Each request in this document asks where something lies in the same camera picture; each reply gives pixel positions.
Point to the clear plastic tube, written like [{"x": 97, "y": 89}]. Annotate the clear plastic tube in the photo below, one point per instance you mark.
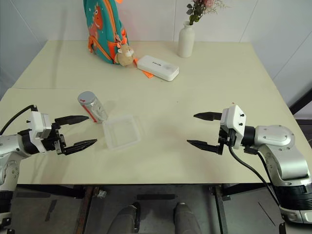
[{"x": 97, "y": 112}]

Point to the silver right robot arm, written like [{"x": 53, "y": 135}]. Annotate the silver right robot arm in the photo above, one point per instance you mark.
[{"x": 280, "y": 151}]

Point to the small metal bracket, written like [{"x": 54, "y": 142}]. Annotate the small metal bracket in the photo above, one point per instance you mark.
[{"x": 102, "y": 193}]

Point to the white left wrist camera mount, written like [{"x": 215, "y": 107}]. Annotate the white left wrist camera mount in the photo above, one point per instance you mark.
[{"x": 40, "y": 124}]

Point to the pink flowers with green stems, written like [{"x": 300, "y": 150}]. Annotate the pink flowers with green stems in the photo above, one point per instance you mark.
[{"x": 196, "y": 11}]

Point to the teal orange dinosaur backpack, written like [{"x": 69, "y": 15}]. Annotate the teal orange dinosaur backpack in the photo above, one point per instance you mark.
[{"x": 102, "y": 26}]

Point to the dark rounded robot foot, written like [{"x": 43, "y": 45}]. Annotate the dark rounded robot foot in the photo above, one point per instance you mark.
[
  {"x": 125, "y": 219},
  {"x": 186, "y": 219}
]

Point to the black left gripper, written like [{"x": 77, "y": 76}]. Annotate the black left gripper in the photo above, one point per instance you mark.
[{"x": 55, "y": 140}]

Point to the orange flat tag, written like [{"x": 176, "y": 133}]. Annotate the orange flat tag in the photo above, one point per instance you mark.
[{"x": 147, "y": 74}]

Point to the white rectangular box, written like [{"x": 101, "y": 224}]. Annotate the white rectangular box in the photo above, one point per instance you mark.
[{"x": 158, "y": 67}]

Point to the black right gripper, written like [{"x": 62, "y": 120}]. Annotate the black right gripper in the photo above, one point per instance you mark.
[{"x": 225, "y": 137}]

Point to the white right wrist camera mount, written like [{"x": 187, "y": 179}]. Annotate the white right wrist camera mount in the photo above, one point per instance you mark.
[{"x": 235, "y": 122}]

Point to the clear plastic square container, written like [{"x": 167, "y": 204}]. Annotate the clear plastic square container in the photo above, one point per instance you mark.
[{"x": 122, "y": 132}]

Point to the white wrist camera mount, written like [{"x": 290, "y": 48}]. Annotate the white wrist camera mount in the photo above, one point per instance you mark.
[
  {"x": 235, "y": 122},
  {"x": 40, "y": 124}
]

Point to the white ceramic vase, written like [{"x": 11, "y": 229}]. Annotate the white ceramic vase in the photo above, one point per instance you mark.
[{"x": 186, "y": 41}]

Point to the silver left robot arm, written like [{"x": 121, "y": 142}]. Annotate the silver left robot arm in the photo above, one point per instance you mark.
[{"x": 9, "y": 143}]

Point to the silver bottle cap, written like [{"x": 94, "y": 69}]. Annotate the silver bottle cap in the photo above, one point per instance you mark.
[{"x": 85, "y": 98}]

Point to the black slanted bar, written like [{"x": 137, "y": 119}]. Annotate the black slanted bar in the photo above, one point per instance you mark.
[{"x": 301, "y": 102}]

